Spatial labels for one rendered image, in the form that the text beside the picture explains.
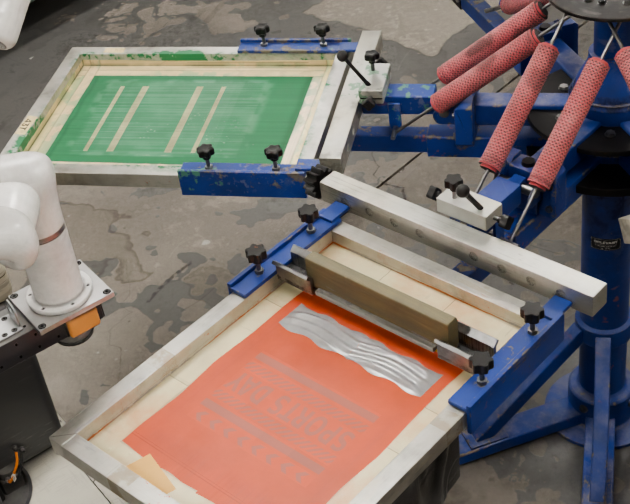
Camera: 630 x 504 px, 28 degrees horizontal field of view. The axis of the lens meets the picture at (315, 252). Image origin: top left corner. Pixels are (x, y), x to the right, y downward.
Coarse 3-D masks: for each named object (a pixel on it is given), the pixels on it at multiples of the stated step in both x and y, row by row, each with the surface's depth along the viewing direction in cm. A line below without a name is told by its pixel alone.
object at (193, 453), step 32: (352, 320) 249; (256, 352) 245; (288, 352) 244; (320, 352) 243; (192, 384) 240; (160, 416) 234; (160, 448) 228; (192, 448) 227; (224, 448) 226; (192, 480) 221
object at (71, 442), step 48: (336, 240) 267; (384, 240) 262; (432, 288) 254; (480, 288) 247; (192, 336) 246; (144, 384) 238; (96, 432) 233; (432, 432) 219; (96, 480) 224; (144, 480) 218; (384, 480) 211
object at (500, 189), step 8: (488, 184) 264; (496, 184) 264; (504, 184) 264; (512, 184) 263; (480, 192) 262; (488, 192) 262; (496, 192) 262; (504, 192) 261; (512, 192) 261; (520, 192) 264; (496, 200) 260; (504, 200) 260; (512, 200) 262; (520, 200) 265; (504, 208) 261; (512, 208) 264; (464, 224) 255
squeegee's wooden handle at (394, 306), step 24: (312, 264) 249; (336, 264) 246; (336, 288) 248; (360, 288) 242; (384, 288) 239; (384, 312) 241; (408, 312) 235; (432, 312) 232; (432, 336) 234; (456, 336) 233
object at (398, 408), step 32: (416, 352) 240; (352, 384) 235; (384, 384) 234; (384, 416) 228; (352, 448) 223; (384, 448) 222; (224, 480) 220; (256, 480) 219; (288, 480) 219; (320, 480) 218
